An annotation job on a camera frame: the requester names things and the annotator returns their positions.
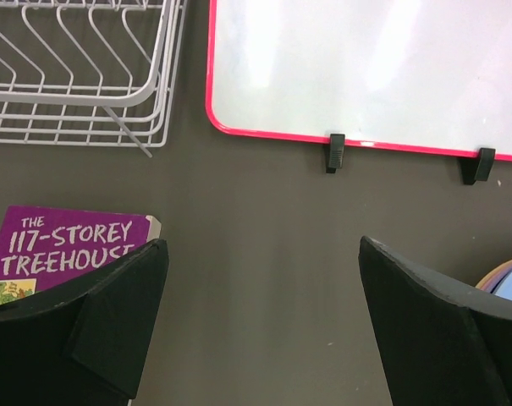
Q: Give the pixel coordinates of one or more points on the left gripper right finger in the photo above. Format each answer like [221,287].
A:
[441,341]

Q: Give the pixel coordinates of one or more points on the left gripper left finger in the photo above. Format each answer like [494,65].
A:
[84,342]

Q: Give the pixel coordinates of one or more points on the purple plate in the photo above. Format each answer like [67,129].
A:
[490,281]

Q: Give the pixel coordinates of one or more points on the purple treehouse book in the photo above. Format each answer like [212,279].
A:
[41,247]

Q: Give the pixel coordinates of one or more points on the black whiteboard stand foot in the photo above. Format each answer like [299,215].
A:
[334,153]
[477,168]

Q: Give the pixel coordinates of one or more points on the red-framed whiteboard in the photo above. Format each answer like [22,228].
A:
[432,77]

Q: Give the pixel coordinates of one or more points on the white wire dish rack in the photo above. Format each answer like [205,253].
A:
[88,73]

